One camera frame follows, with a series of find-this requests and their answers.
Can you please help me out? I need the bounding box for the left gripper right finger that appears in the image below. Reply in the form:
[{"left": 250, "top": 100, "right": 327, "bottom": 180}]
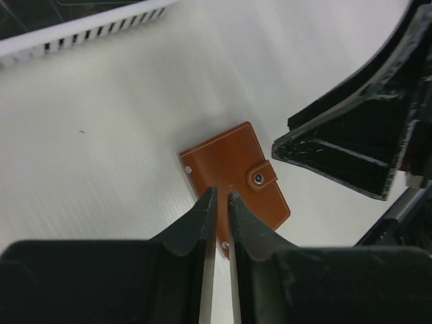
[{"left": 227, "top": 192, "right": 431, "bottom": 323}]

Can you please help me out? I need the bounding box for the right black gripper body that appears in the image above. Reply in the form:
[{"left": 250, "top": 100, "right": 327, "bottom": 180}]
[{"left": 288, "top": 1, "right": 431, "bottom": 246}]

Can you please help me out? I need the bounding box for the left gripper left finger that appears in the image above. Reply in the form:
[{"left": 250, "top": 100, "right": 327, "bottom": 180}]
[{"left": 1, "top": 188, "right": 218, "bottom": 323}]

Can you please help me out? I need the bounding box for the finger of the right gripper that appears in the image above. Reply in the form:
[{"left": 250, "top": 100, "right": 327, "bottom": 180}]
[{"left": 271, "top": 119, "right": 419, "bottom": 203}]

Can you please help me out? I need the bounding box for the brown leather card holder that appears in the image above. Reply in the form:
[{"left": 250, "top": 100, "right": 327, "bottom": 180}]
[{"left": 180, "top": 121, "right": 291, "bottom": 258}]

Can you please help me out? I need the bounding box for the white plastic slotted basket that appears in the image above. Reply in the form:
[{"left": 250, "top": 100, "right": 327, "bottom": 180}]
[{"left": 1, "top": 0, "right": 177, "bottom": 70}]

